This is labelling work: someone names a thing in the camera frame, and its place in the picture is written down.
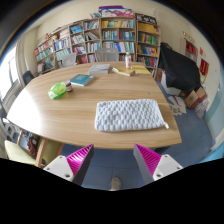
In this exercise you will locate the yellow open book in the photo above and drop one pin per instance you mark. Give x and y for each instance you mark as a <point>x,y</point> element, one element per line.
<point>123,71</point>

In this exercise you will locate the shoe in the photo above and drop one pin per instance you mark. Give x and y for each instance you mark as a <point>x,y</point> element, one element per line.
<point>115,184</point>

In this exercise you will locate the grey book stack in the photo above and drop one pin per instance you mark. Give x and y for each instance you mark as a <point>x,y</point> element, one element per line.
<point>99,69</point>

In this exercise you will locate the wooden bookshelf with books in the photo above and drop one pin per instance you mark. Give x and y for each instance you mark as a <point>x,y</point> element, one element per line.
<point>127,34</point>

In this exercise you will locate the teal book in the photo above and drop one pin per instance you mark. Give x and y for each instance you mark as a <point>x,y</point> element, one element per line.
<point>82,79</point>

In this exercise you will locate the yellow folder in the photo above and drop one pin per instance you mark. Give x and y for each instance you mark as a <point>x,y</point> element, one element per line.
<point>141,70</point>

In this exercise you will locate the grey chair left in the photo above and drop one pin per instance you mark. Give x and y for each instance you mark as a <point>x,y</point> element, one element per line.
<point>69,60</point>

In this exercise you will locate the green plastic bag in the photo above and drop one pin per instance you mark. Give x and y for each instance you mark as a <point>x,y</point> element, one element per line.
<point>57,90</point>

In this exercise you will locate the grey mesh chair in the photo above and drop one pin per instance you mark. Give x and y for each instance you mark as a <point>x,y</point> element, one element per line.
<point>107,54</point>

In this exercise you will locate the small red-lidded jar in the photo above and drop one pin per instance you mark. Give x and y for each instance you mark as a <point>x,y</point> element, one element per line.
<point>68,86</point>

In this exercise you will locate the cardboard box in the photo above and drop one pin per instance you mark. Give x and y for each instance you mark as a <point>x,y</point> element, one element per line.
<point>195,97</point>

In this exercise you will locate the white waffle towel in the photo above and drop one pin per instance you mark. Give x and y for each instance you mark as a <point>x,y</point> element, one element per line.
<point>128,115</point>

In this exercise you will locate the black cloth cover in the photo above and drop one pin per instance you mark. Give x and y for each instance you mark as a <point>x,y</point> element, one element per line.
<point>181,72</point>

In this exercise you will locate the wooden table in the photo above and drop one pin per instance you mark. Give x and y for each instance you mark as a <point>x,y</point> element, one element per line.
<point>70,119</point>

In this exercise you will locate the clear plastic bottle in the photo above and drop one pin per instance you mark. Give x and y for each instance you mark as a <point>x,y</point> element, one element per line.
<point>128,60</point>

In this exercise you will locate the yellow-green chair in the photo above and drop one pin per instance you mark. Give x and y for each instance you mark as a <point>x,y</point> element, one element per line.
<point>48,150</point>

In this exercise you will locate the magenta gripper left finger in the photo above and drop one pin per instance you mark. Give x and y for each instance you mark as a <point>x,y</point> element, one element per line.
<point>73,167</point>

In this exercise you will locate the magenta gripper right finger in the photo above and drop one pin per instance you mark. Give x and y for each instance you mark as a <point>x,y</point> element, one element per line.
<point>152,165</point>

